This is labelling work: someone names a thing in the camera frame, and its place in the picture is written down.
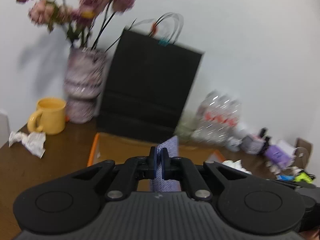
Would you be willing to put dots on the water bottle left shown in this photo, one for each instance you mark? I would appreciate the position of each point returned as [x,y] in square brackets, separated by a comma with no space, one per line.
[206,119]

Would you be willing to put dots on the water bottle right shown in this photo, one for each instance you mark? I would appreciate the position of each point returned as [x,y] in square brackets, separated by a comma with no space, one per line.
[232,142]

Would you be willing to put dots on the purple tissue pack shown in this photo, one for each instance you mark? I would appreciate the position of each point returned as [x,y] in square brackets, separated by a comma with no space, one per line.
[278,157]

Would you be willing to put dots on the glass cup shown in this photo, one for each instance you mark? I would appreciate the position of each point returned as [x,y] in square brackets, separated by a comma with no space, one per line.
[185,127]

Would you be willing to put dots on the crumpled tissue by mug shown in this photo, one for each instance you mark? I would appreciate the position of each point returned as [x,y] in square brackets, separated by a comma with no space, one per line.
[34,142]

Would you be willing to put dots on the purple cloth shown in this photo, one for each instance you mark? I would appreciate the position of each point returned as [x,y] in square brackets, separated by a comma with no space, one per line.
[164,152]

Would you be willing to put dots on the water bottle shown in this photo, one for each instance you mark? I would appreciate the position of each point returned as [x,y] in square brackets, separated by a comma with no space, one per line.
[206,119]
[232,142]
[221,122]

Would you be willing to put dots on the grey tin box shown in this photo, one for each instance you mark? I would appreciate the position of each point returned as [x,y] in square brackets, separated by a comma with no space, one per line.
[252,144]

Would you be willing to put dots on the water bottle middle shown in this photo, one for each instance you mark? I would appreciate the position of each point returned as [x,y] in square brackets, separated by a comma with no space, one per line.
[221,122]

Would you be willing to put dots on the red cardboard box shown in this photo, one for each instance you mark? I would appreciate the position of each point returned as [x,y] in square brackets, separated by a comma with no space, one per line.
[109,151]

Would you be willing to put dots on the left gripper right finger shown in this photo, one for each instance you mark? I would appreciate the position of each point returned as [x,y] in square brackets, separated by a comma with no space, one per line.
[191,182]

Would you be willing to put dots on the green binder clip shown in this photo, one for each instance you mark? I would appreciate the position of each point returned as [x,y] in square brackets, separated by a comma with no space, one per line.
[164,42]

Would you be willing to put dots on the yellow mug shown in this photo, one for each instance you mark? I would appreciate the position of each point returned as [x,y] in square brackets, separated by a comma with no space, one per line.
[49,116]

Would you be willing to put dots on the green black tape measure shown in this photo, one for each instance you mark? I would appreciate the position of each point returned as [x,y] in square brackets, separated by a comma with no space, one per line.
[304,177]

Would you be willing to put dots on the purple ceramic vase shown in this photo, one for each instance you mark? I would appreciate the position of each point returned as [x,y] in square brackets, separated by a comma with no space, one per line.
[83,83]

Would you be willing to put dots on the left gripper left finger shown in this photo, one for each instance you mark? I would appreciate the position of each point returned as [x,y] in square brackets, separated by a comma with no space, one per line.
[127,175]

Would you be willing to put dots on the black paper bag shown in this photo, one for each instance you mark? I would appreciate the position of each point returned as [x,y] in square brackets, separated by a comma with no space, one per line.
[147,87]

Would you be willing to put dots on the white paper ball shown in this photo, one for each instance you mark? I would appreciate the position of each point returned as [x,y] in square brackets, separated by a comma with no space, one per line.
[236,165]

